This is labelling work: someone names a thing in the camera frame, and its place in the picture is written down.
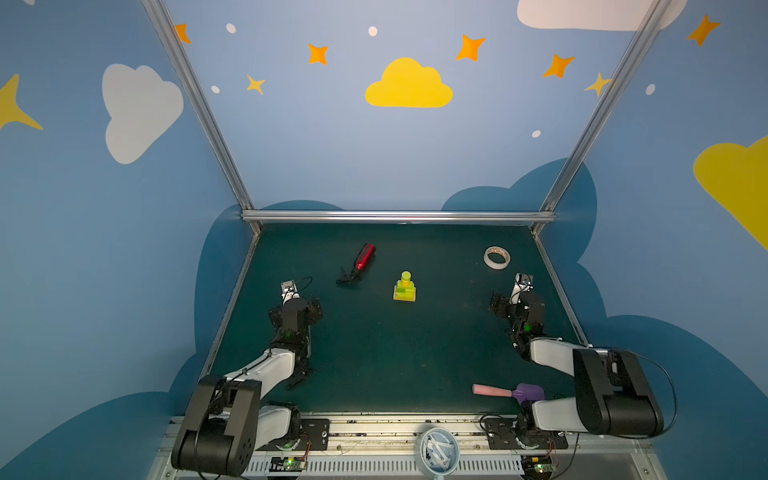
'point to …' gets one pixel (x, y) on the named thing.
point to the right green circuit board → (538, 466)
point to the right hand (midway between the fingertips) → (513, 290)
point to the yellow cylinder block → (405, 284)
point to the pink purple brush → (522, 392)
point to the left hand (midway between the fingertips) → (301, 299)
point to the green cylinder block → (405, 276)
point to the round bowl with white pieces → (439, 451)
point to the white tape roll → (497, 265)
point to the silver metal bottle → (302, 369)
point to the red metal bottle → (365, 256)
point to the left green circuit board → (287, 464)
